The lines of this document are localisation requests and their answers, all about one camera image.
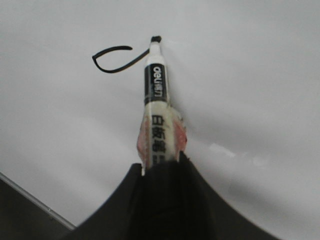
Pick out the black white whiteboard marker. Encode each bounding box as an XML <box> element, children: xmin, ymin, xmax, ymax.
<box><xmin>137</xmin><ymin>36</ymin><xmax>187</xmax><ymax>172</ymax></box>

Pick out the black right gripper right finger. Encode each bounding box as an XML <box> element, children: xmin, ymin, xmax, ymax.
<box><xmin>141</xmin><ymin>152</ymin><xmax>276</xmax><ymax>240</ymax></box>

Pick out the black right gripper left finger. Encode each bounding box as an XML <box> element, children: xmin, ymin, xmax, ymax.
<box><xmin>63</xmin><ymin>163</ymin><xmax>142</xmax><ymax>240</ymax></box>

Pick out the white whiteboard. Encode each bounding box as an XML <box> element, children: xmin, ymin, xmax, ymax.
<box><xmin>0</xmin><ymin>0</ymin><xmax>320</xmax><ymax>240</ymax></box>

